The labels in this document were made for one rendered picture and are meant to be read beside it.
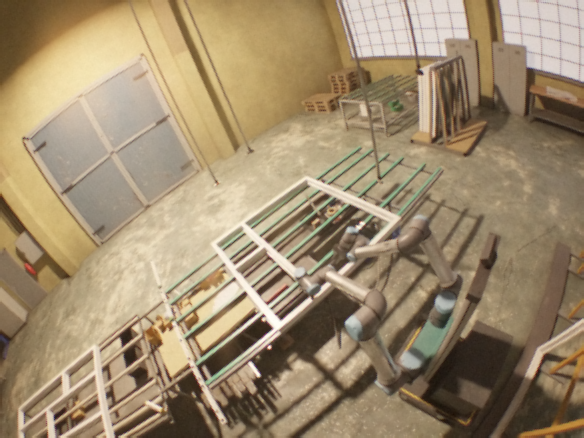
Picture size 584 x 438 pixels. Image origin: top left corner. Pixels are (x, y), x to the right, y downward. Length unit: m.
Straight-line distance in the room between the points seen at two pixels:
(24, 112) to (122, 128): 3.09
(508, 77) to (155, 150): 9.88
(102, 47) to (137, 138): 2.87
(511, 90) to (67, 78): 11.58
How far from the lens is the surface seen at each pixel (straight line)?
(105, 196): 7.87
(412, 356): 1.71
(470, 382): 1.89
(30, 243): 8.71
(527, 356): 3.02
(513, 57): 7.83
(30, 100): 8.18
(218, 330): 2.63
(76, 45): 8.06
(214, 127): 7.67
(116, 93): 7.59
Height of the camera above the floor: 2.61
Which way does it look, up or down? 38 degrees down
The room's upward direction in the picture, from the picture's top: 23 degrees counter-clockwise
